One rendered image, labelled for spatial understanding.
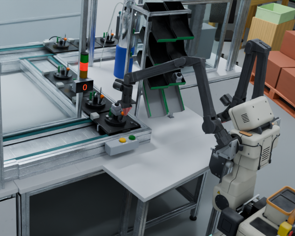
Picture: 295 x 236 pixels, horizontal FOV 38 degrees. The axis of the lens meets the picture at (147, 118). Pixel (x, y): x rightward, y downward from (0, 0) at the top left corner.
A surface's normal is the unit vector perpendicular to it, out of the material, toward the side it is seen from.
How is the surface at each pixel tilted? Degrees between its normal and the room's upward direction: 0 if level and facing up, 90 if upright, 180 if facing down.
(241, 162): 90
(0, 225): 90
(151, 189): 0
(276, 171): 0
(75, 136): 0
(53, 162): 90
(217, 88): 90
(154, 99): 45
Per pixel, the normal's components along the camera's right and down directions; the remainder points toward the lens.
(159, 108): 0.40, -0.28
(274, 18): -0.64, 0.29
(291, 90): -0.95, 0.04
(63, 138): 0.13, -0.87
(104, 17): 0.68, 0.43
